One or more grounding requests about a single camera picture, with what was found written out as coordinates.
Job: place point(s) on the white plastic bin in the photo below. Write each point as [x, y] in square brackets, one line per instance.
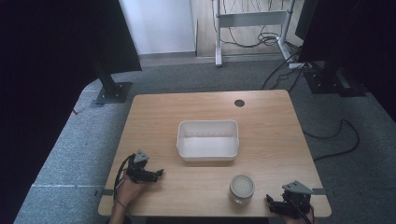
[208, 146]

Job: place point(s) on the glass jar with white lid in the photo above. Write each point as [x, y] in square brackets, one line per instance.
[242, 187]

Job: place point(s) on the white power strip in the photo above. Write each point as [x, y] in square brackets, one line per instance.
[299, 65]

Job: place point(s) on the black curtain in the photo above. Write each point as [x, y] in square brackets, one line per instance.
[46, 77]

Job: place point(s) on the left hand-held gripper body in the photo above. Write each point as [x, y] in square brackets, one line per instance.
[139, 172]

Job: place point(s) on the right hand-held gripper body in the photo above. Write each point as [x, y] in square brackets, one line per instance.
[295, 199]

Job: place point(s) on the grey table edge bracket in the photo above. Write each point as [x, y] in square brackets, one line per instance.
[106, 192]
[319, 191]

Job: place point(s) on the person's right hand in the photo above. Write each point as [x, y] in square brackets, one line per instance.
[295, 220]

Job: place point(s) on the white metal desk frame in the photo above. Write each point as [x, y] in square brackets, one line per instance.
[249, 19]

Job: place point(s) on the person's left hand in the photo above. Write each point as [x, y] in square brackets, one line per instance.
[128, 192]

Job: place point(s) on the black stand with base plate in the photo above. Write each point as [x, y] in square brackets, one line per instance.
[110, 88]

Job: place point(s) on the black round table grommet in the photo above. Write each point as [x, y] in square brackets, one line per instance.
[239, 103]

